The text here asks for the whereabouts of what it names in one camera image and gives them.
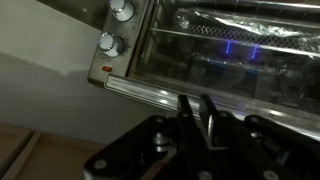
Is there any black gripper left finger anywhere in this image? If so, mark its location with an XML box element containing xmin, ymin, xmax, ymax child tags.
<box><xmin>177</xmin><ymin>95</ymin><xmax>213</xmax><ymax>180</ymax></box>

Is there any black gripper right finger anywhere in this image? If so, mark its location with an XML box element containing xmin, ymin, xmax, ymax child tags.
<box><xmin>199</xmin><ymin>94</ymin><xmax>300</xmax><ymax>180</ymax></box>

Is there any silver toaster oven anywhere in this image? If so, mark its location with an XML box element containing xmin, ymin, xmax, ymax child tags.
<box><xmin>88</xmin><ymin>0</ymin><xmax>320</xmax><ymax>138</ymax></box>

